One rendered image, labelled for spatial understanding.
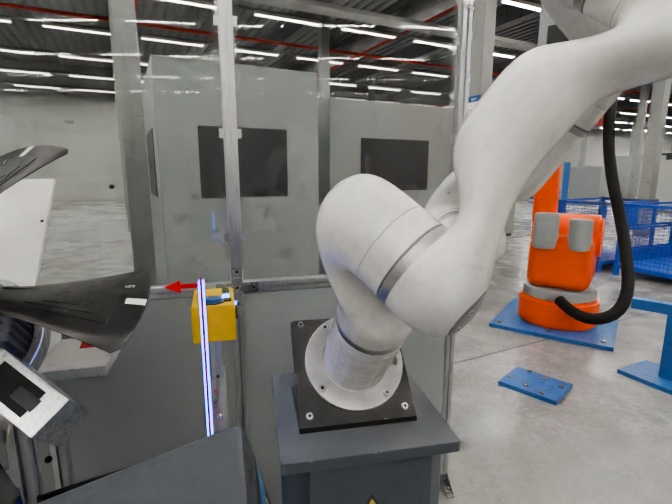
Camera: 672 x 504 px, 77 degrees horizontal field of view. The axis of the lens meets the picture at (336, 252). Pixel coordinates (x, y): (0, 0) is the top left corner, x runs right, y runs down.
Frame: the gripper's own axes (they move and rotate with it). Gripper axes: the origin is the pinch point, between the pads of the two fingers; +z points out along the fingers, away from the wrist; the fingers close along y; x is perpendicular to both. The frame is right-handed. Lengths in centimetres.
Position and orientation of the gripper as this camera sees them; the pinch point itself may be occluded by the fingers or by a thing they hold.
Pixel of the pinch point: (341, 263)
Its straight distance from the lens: 71.7
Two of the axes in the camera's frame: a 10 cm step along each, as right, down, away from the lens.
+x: -2.8, -8.7, 4.1
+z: -9.4, 1.4, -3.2
